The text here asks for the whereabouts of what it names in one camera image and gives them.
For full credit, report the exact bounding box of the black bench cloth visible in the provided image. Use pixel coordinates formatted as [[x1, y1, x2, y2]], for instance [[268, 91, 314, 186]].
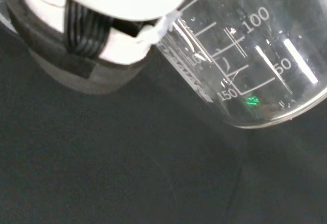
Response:
[[0, 0, 327, 224]]

